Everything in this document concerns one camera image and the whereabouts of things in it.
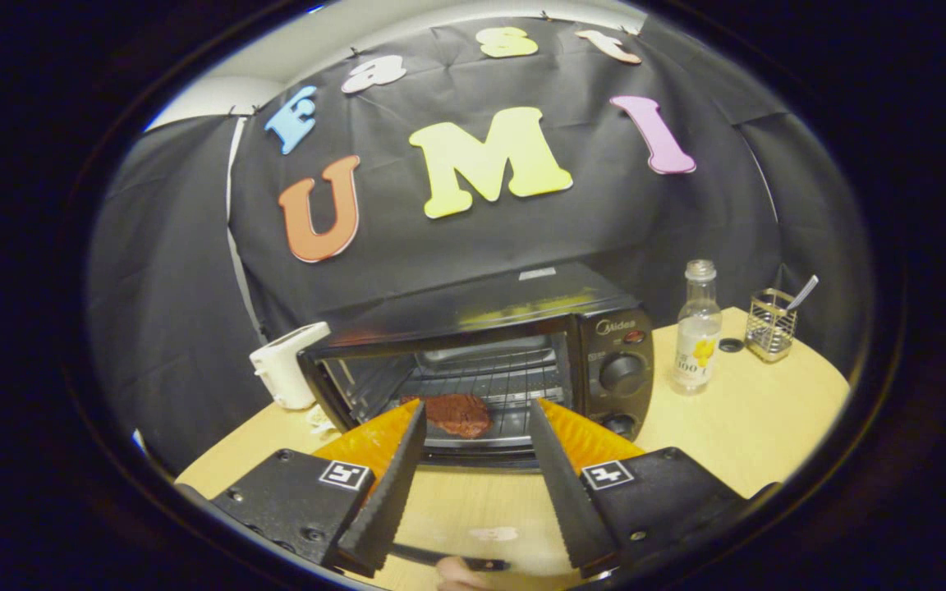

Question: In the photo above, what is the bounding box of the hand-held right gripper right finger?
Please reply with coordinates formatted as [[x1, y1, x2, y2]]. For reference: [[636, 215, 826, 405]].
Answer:
[[527, 398, 749, 578]]

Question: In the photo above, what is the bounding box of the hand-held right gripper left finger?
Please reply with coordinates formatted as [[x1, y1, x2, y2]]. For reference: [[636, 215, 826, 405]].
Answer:
[[210, 400, 429, 578]]

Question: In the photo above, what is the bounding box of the brown meat steak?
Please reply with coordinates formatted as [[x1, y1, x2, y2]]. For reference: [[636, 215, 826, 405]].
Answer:
[[401, 392, 493, 439]]

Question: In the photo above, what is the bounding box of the black electric oven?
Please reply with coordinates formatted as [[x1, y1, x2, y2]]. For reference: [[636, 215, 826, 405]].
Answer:
[[296, 263, 656, 573]]

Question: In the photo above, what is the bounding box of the white toaster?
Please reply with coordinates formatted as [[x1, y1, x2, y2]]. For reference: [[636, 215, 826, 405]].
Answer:
[[249, 321, 332, 410]]

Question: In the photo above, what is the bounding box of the clear glass bottle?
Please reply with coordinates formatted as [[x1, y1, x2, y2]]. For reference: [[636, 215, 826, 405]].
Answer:
[[672, 259, 723, 396]]

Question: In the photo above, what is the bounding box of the metal mesh holder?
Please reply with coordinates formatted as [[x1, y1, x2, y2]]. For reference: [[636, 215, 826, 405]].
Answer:
[[746, 288, 798, 363]]

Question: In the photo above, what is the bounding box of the black backdrop cloth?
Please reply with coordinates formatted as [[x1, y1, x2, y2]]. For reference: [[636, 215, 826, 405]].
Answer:
[[87, 12, 876, 477]]

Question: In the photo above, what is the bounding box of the metal spoon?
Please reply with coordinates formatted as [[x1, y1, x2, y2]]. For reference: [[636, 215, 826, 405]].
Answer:
[[785, 274, 820, 313]]

